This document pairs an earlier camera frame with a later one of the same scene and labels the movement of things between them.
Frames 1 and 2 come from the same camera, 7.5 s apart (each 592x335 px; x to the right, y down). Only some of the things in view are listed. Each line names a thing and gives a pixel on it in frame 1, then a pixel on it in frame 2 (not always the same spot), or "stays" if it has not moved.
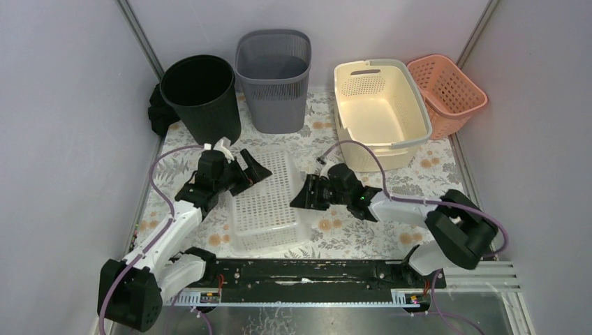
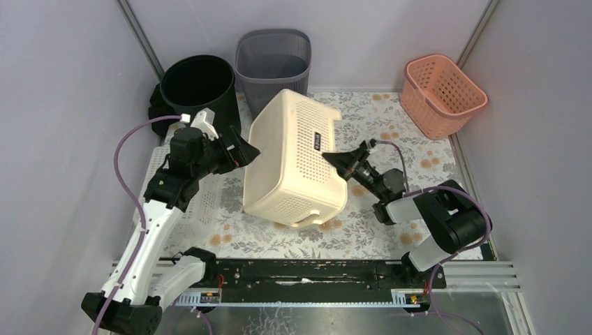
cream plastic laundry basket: (380, 102) -> (291, 181)
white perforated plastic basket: (262, 217) -> (197, 229)
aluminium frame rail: (492, 278) stays
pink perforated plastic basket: (450, 93) stays
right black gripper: (305, 199) -> (349, 163)
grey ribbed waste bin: (274, 65) stays
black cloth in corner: (161, 114) stays
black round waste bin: (201, 89) stays
